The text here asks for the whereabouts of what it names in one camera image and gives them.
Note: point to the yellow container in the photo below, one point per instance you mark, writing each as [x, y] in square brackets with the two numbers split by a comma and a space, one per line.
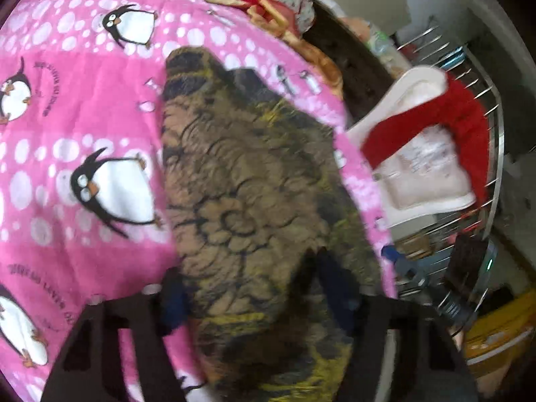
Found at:
[502, 331]

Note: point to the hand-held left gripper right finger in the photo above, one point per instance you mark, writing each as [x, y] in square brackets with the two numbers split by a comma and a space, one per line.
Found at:
[340, 299]

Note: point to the plastic bottle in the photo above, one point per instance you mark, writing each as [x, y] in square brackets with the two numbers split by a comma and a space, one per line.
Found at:
[382, 44]

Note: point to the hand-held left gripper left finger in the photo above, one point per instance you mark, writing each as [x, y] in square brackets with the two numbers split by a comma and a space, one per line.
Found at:
[173, 307]

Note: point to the metal drying rack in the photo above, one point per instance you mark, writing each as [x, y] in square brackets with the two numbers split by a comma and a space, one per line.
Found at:
[481, 92]

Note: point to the pink penguin blanket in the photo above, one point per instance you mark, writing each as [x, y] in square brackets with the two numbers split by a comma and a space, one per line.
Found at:
[75, 113]

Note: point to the pale floral bedsheet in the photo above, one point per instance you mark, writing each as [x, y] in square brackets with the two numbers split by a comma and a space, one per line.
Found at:
[293, 0]

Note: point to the brown blue patterned cloth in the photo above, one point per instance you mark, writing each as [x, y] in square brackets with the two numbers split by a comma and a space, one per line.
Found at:
[251, 217]

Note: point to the dark wooden headboard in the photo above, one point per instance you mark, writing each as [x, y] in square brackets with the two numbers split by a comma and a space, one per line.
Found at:
[351, 71]

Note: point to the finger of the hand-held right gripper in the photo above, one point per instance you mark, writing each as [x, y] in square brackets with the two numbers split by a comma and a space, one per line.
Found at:
[404, 266]

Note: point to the red garment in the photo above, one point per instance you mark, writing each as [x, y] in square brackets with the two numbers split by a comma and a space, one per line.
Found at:
[465, 113]

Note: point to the white printed garment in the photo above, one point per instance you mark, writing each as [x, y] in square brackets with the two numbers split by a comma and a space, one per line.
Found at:
[423, 176]

